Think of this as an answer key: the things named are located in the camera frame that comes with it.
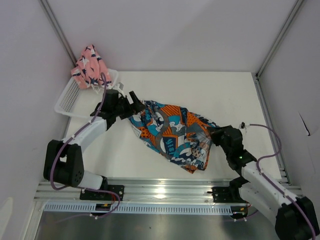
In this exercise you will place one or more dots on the right aluminium frame post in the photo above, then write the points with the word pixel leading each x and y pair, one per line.
pixel 284 30

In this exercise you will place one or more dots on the aluminium mounting rail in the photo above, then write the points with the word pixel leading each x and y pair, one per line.
pixel 144 191

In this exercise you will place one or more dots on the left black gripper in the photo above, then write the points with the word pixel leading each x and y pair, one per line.
pixel 131 109

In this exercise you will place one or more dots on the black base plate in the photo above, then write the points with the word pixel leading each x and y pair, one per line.
pixel 90 195
pixel 229 194

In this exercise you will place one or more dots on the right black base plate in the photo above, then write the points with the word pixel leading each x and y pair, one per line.
pixel 229 194

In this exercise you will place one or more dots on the white slotted cable duct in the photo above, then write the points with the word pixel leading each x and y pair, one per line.
pixel 133 208

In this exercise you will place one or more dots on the left aluminium frame post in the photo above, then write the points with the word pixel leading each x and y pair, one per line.
pixel 53 20

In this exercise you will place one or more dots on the white plastic basket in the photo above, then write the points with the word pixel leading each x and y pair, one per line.
pixel 78 103

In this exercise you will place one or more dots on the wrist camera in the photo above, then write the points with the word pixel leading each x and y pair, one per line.
pixel 119 86
pixel 244 127

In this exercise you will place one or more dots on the pink star patterned shorts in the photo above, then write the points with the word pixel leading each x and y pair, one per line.
pixel 90 70

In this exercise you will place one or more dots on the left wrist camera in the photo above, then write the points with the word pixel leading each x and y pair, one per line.
pixel 119 86

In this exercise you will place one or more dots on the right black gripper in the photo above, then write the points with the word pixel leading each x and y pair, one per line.
pixel 215 133

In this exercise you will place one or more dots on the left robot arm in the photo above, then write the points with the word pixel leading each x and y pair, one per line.
pixel 64 164

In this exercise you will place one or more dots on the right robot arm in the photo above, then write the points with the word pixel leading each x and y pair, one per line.
pixel 293 217

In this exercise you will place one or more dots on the blue orange patterned shorts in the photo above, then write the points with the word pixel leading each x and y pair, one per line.
pixel 176 133

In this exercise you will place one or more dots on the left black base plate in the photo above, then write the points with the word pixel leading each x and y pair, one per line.
pixel 90 195

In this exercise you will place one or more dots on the aluminium frame post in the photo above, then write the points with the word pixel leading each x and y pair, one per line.
pixel 53 20
pixel 284 30

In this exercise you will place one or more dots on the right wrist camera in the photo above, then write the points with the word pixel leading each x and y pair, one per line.
pixel 244 127

